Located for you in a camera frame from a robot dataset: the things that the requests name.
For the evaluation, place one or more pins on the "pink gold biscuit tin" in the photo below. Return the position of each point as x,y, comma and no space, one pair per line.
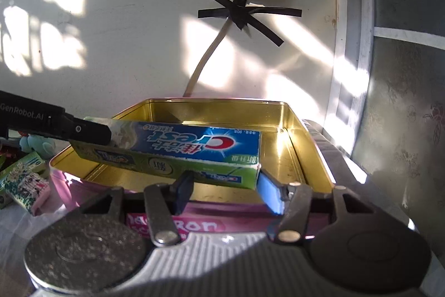
287,152

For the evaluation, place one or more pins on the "green patterned tissue pack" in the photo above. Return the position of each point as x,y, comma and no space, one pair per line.
27,188

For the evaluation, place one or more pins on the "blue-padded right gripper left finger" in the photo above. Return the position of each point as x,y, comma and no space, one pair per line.
162,202

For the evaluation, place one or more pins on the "black tape cross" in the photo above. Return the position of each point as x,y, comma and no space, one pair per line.
242,15

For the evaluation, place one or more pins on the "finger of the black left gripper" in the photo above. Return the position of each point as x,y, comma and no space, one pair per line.
77,129

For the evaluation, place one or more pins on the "teal plush mouse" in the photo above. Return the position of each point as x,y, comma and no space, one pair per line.
44,147

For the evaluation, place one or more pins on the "white window frame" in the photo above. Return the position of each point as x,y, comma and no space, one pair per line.
353,54

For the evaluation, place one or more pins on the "Crest toothpaste box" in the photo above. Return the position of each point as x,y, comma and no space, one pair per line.
217,156

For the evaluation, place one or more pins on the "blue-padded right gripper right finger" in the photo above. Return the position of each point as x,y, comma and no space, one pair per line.
292,202

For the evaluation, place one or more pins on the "green toothpaste box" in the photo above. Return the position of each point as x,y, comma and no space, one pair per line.
33,161

